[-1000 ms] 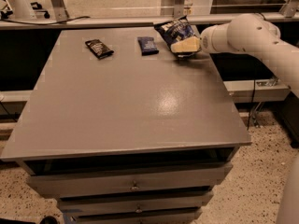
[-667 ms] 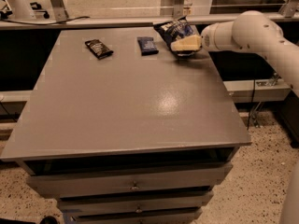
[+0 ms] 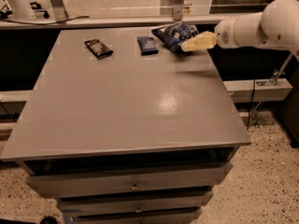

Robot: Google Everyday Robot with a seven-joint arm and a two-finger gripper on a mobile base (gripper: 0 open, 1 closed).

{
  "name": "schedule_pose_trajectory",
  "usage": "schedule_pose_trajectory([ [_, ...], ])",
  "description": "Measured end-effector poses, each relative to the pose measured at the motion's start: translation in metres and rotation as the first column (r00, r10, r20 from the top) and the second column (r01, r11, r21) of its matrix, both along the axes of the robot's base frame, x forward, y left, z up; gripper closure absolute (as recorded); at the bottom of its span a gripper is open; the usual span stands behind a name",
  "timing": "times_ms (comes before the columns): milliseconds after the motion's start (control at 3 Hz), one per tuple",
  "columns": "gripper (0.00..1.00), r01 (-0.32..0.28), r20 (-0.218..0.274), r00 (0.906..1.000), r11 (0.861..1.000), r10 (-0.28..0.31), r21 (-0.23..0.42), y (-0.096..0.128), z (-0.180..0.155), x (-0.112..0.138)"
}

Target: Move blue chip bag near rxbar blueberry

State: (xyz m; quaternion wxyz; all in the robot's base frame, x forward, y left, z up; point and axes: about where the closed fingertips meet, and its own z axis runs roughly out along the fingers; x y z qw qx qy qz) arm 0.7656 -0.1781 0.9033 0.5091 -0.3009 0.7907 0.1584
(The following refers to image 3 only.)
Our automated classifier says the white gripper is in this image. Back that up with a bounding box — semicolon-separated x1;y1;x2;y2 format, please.
180;17;238;52

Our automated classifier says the blue potato chip bag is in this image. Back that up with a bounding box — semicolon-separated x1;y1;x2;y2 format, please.
151;22;198;52

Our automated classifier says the blue rxbar blueberry bar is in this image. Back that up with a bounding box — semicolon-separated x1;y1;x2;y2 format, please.
137;36;159;55

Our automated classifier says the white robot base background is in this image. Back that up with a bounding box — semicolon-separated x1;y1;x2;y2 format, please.
6;0;36;20

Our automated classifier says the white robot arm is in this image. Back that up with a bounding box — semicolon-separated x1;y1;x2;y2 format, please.
180;0;299;60

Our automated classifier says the black snack bar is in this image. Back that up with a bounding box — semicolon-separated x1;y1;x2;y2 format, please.
85;39;113;59

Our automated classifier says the bottom grey drawer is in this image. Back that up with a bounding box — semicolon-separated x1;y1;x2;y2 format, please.
69;207;202;224

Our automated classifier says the grey drawer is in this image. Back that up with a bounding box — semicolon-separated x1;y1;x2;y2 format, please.
59;190;213;217
27;161;233;199
69;207;202;224

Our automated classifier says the middle grey drawer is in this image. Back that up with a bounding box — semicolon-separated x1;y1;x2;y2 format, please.
59;190;213;217

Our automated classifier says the top grey drawer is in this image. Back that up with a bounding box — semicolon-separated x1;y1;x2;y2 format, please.
27;161;233;199

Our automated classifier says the grey metal rail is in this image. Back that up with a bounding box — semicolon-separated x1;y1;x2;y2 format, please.
0;12;250;31

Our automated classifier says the black cable on rail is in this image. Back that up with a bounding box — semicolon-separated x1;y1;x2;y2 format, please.
0;15;92;26

